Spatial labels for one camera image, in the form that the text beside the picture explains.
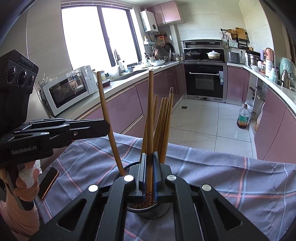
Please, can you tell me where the black built-in oven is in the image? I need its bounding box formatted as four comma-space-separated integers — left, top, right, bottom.
184, 62, 227, 102

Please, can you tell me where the plaid grey tablecloth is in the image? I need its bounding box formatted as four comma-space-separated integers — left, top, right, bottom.
34, 132, 296, 241

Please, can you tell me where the left hand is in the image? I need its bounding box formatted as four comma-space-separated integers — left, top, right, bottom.
1, 160, 41, 205

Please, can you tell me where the white microwave oven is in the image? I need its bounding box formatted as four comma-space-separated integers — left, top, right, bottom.
41, 65, 98, 117

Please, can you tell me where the smartphone with orange edge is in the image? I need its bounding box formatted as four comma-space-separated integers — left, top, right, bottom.
38, 167, 59, 200

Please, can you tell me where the bamboo chopstick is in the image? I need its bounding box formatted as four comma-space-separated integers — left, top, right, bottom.
97, 71, 125, 176
147, 70, 154, 205
159, 92, 174, 164
154, 97, 166, 152

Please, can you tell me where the black mesh utensil holder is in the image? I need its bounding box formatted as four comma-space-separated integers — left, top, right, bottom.
127, 164, 171, 220

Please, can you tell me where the white water heater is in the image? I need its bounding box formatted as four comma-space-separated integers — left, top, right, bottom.
140, 9, 159, 33

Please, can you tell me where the white ceramic pot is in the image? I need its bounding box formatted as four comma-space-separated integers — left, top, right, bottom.
207, 50, 221, 60

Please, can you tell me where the pink forearm sleeve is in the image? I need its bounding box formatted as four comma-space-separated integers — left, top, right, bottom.
1, 192, 40, 240

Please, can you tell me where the bamboo chopstick in holder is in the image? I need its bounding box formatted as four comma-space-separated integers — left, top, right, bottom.
159, 92, 174, 164
154, 97, 166, 152

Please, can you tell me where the oil bottle on floor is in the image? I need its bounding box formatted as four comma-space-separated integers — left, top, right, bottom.
237, 103, 251, 128

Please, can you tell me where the pink wall cabinet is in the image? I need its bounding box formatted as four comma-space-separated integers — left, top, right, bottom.
147, 1, 182, 25

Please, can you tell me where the black camera box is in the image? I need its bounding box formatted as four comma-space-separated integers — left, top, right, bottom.
0, 49, 39, 136

